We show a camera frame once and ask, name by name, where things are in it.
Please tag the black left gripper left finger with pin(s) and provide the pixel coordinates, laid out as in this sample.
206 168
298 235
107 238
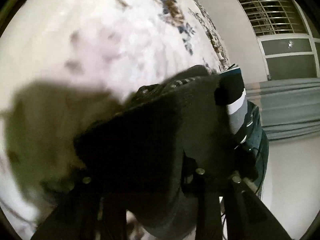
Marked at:
93 209

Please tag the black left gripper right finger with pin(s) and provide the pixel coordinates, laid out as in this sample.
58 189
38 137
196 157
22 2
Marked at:
231 199

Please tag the black small garment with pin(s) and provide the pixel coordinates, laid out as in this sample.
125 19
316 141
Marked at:
157 143

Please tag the folded striped clothes stack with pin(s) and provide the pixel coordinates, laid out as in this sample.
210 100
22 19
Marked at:
248 136

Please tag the grey blue curtain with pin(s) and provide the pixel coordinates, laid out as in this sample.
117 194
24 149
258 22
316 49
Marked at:
289 109

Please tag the barred window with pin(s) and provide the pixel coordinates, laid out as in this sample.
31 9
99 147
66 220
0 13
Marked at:
287 39

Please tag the white floral fleece blanket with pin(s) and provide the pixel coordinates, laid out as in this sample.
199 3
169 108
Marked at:
68 63

